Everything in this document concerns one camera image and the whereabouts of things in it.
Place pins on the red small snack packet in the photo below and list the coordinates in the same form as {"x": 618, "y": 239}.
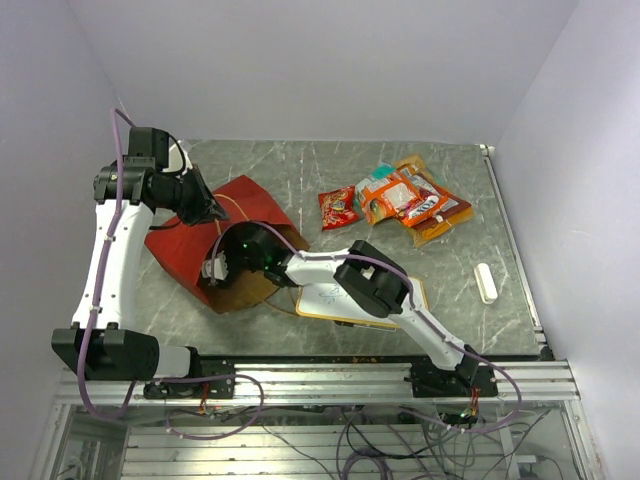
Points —
{"x": 337, "y": 208}

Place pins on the aluminium rail frame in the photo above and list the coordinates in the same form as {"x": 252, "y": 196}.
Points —
{"x": 344, "y": 384}

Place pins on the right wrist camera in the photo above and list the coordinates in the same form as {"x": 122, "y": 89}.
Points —
{"x": 215, "y": 271}

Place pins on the small whiteboard orange frame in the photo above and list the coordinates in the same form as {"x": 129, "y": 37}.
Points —
{"x": 332, "y": 302}

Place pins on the orange Fox's candy packet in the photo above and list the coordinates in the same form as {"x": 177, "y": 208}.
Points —
{"x": 422, "y": 209}

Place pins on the red paper bag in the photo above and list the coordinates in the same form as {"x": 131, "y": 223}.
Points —
{"x": 182, "y": 251}

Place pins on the white whiteboard eraser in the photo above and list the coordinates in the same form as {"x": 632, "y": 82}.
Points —
{"x": 485, "y": 282}

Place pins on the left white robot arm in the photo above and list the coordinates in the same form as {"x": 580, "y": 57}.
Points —
{"x": 101, "y": 342}

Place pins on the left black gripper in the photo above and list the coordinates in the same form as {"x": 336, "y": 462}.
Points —
{"x": 206, "y": 208}

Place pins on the orange striped snack packet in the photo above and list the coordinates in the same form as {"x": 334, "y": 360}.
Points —
{"x": 408, "y": 167}

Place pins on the teal Fox's candy packet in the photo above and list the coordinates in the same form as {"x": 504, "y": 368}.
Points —
{"x": 381, "y": 171}

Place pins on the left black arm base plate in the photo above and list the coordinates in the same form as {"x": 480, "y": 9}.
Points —
{"x": 214, "y": 380}

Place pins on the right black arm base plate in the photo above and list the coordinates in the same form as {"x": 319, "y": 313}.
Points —
{"x": 428, "y": 382}

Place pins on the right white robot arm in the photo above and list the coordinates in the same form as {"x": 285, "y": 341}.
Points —
{"x": 379, "y": 286}

